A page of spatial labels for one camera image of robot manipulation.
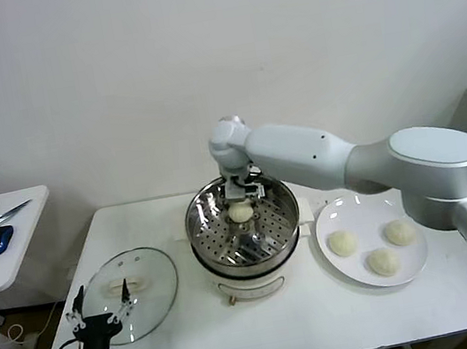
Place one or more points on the stainless steel steamer basket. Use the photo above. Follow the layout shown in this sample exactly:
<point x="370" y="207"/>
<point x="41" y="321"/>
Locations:
<point x="213" y="240"/>

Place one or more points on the large white plate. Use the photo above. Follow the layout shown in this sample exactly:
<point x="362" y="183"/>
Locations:
<point x="335" y="220"/>

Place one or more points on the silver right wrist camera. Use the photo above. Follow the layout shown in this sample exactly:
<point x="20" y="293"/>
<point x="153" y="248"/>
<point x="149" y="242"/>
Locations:
<point x="256" y="190"/>

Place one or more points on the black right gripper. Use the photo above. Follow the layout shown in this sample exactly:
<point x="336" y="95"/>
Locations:
<point x="235" y="192"/>

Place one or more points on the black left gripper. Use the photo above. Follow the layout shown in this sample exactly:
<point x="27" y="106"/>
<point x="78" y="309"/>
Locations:
<point x="94" y="336"/>

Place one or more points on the white steamed baozi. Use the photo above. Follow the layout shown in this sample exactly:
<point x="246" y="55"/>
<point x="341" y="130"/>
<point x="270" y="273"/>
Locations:
<point x="383" y="262"/>
<point x="400" y="232"/>
<point x="342" y="243"/>
<point x="240" y="213"/>

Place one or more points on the white side table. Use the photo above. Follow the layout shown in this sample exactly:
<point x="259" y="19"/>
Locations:
<point x="25" y="245"/>

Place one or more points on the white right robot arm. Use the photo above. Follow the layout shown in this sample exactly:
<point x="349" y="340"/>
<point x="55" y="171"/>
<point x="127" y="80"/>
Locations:
<point x="301" y="149"/>

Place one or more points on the white electric cooking pot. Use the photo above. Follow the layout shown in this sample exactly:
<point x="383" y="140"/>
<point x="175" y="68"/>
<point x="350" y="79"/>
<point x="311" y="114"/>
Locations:
<point x="252" y="283"/>

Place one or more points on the silver scissors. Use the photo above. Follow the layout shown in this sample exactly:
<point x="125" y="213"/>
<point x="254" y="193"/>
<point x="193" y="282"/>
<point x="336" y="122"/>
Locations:
<point x="15" y="209"/>

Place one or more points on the round glass pot lid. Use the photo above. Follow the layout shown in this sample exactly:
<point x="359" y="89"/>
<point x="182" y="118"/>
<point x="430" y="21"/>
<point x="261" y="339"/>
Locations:
<point x="155" y="295"/>

